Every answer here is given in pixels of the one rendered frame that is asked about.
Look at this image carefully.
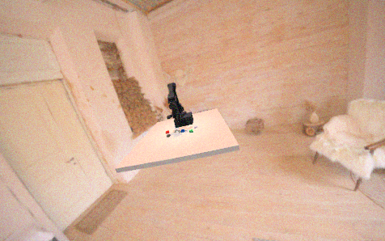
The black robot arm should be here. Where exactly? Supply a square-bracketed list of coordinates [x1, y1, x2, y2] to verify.
[167, 82, 184, 117]

